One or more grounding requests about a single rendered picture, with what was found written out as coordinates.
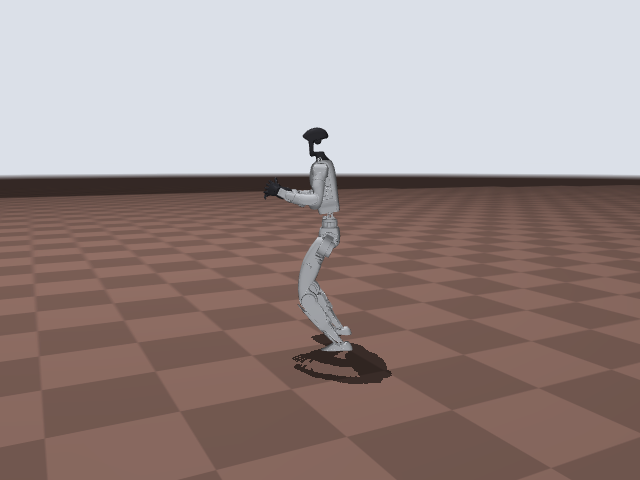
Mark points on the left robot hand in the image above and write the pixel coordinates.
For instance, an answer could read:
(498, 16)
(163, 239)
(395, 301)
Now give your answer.
(273, 188)

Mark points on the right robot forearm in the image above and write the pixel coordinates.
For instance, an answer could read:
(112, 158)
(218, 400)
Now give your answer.
(300, 192)

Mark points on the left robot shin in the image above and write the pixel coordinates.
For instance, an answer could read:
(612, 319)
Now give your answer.
(318, 316)

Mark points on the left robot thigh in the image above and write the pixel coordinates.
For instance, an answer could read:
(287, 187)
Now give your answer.
(312, 263)

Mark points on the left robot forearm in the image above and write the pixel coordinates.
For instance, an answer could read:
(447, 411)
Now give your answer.
(300, 199)

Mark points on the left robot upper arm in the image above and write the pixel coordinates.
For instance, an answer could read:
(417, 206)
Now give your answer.
(320, 173)

